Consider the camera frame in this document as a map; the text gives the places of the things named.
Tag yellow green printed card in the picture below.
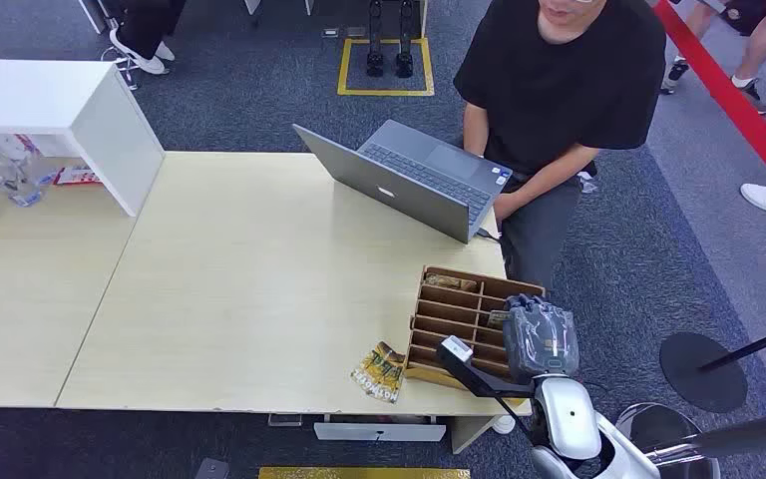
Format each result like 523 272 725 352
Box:
350 340 408 405

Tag black stanchion base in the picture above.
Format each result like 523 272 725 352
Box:
658 331 750 415

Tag black stanchion pole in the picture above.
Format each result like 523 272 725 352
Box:
697 318 766 373

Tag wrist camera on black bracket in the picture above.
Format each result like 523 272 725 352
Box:
435 334 538 402

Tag silver stanchion base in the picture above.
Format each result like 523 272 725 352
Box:
615 402 722 479

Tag cardboard divider box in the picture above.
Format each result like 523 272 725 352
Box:
403 265 548 392

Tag walking person's legs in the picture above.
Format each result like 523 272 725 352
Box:
659 0 766 118

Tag seated person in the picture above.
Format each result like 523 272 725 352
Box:
453 0 667 293

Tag brown card in box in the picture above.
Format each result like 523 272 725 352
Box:
423 273 480 294

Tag dark metal stanchion pole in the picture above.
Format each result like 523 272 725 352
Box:
642 406 766 465

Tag yellow floor tape square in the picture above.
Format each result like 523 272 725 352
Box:
336 36 436 98

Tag white desk shelf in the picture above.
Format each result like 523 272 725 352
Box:
0 58 167 219

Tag black robot legs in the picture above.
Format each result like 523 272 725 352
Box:
364 0 417 80

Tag red white packet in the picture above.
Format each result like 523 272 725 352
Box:
51 165 103 189

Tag standing person's legs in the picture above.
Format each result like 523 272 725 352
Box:
101 0 188 77

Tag white drawer under table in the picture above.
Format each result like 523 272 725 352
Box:
312 414 449 443

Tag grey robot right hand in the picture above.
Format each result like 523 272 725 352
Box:
502 293 581 385

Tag grey laptop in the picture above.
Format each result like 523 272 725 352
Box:
292 119 515 245

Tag person's left hand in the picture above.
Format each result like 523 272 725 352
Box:
492 191 522 225

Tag red barrier belt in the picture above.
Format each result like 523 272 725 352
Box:
650 0 766 213

